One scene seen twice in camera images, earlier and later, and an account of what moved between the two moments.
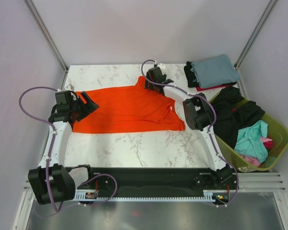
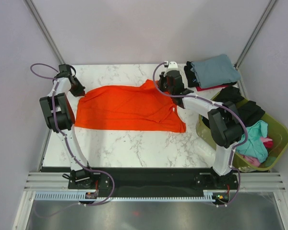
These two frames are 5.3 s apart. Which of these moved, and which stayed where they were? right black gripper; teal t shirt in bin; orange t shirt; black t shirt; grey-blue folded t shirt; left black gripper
Moved: right black gripper; left black gripper
Stayed: grey-blue folded t shirt; teal t shirt in bin; orange t shirt; black t shirt
